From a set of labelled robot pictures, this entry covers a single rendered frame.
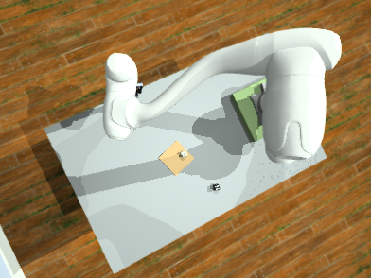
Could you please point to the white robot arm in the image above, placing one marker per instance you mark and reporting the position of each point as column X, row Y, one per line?
column 294, row 104

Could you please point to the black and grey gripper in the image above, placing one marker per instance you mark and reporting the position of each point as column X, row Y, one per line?
column 139, row 91

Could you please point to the tan rectangular mat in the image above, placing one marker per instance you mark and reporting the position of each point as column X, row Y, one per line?
column 173, row 159

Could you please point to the black die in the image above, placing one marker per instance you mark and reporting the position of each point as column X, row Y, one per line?
column 216, row 187

